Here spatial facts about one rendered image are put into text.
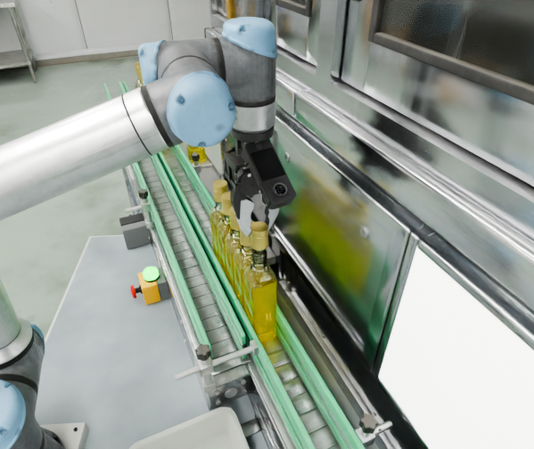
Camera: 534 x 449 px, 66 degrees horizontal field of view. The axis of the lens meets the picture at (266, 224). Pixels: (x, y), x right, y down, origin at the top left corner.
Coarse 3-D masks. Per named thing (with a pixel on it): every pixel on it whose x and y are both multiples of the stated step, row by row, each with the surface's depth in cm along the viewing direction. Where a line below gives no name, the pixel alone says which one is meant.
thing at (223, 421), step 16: (208, 416) 84; (224, 416) 85; (160, 432) 81; (176, 432) 82; (192, 432) 84; (208, 432) 86; (224, 432) 88; (240, 432) 81; (144, 448) 80; (160, 448) 82; (176, 448) 84; (192, 448) 85; (208, 448) 85; (224, 448) 85; (240, 448) 81
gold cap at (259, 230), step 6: (258, 222) 77; (252, 228) 75; (258, 228) 75; (264, 228) 75; (252, 234) 76; (258, 234) 75; (264, 234) 75; (252, 240) 76; (258, 240) 76; (264, 240) 76; (252, 246) 77; (258, 246) 77; (264, 246) 77
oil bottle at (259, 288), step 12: (252, 276) 81; (264, 276) 81; (252, 288) 81; (264, 288) 82; (252, 300) 83; (264, 300) 84; (252, 312) 86; (264, 312) 86; (252, 324) 88; (264, 324) 89; (264, 336) 91
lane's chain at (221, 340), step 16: (144, 160) 161; (144, 176) 152; (160, 192) 143; (160, 208) 135; (176, 224) 128; (176, 240) 122; (176, 256) 117; (192, 256) 117; (192, 272) 111; (192, 288) 107; (208, 288) 107; (208, 304) 102; (208, 320) 98; (224, 320) 98; (208, 336) 95; (224, 336) 95; (224, 352) 91; (224, 368) 88
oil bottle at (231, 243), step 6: (228, 234) 91; (228, 240) 90; (234, 240) 89; (228, 246) 90; (234, 246) 89; (240, 246) 89; (228, 252) 92; (228, 258) 93; (228, 264) 95; (228, 270) 96; (228, 276) 98; (234, 288) 96
